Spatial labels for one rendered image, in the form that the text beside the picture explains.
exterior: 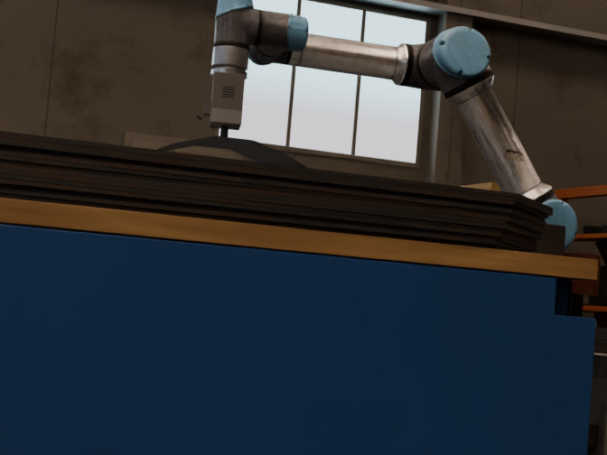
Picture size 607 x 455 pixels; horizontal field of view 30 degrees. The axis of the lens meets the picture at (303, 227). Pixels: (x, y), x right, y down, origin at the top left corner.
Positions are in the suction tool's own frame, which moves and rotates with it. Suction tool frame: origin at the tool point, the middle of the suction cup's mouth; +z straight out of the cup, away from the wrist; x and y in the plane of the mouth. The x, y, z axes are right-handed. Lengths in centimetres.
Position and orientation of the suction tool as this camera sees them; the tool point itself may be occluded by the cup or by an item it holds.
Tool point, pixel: (222, 148)
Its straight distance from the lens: 234.2
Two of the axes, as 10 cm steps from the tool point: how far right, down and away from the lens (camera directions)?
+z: -0.8, 9.9, -0.7
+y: 1.2, -0.6, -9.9
